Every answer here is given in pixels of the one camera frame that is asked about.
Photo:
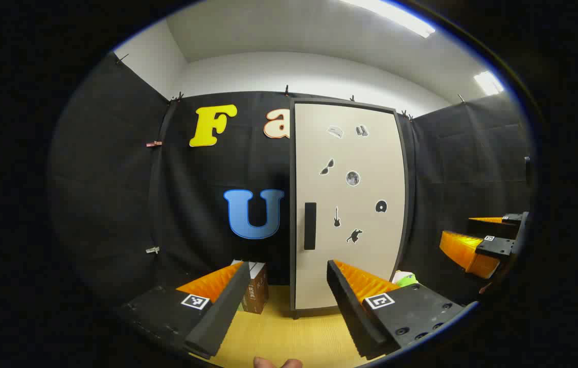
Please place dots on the green white plush toy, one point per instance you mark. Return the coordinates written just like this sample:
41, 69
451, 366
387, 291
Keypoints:
405, 279

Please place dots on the white cloth clip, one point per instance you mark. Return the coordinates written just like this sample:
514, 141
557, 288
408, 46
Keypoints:
153, 250

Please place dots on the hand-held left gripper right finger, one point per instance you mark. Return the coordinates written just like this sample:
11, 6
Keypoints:
350, 317

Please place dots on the red cloth clip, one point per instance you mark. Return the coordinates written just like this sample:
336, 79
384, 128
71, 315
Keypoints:
154, 144

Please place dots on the beige cabinet door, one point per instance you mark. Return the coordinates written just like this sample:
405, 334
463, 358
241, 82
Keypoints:
380, 245

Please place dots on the black backdrop cloth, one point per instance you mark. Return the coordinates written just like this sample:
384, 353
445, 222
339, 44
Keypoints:
115, 194

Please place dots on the grey cabinet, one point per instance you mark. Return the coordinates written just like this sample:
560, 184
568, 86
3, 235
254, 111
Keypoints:
292, 204

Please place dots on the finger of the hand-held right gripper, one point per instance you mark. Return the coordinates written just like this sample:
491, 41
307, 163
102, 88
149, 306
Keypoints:
467, 253
493, 229

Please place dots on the ceiling light panel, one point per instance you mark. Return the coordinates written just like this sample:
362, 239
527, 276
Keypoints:
488, 83

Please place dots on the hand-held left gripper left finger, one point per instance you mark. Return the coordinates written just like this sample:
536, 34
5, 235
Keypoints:
222, 312

